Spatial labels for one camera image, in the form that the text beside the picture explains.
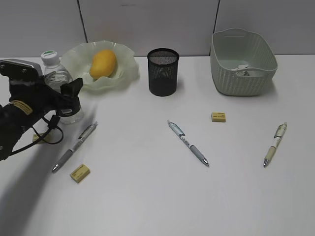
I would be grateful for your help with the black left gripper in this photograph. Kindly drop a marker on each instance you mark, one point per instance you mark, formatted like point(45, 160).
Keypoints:
point(42, 98)

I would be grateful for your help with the clear plastic water bottle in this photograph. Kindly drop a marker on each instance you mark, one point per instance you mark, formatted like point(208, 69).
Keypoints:
point(55, 76)

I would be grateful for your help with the yellow mango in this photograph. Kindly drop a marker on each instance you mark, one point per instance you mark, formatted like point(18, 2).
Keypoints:
point(103, 64)

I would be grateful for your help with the waste paper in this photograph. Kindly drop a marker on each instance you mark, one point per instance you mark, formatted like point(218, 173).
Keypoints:
point(242, 71)

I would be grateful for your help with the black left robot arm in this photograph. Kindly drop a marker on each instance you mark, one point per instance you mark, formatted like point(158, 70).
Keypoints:
point(15, 119)

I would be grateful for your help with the pale green wavy plate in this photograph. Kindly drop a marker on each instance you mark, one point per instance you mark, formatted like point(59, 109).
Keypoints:
point(79, 60)

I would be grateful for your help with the left grey grip pen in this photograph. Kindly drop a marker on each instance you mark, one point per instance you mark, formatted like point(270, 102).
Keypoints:
point(67, 155)

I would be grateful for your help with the yellow eraser near bottle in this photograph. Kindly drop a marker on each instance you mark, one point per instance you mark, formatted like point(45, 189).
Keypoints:
point(46, 139)

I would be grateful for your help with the yellow eraser front left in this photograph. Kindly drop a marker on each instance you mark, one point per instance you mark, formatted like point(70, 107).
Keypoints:
point(80, 173)

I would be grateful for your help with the black mesh pen holder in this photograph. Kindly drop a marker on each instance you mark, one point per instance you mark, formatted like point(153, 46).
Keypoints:
point(162, 71)

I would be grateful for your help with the grey grip ballpoint pen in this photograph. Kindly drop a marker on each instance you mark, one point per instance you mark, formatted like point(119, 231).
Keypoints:
point(176, 129)

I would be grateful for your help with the yellow eraser near basket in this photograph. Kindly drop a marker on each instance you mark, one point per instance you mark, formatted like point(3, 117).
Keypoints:
point(218, 117)

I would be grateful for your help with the pale green woven basket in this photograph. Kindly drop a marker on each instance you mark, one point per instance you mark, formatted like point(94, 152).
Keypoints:
point(233, 47)

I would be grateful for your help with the beige grip ballpoint pen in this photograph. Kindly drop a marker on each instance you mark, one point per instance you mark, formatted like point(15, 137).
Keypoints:
point(276, 141)

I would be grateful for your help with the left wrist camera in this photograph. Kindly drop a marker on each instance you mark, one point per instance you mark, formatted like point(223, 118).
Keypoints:
point(20, 70)

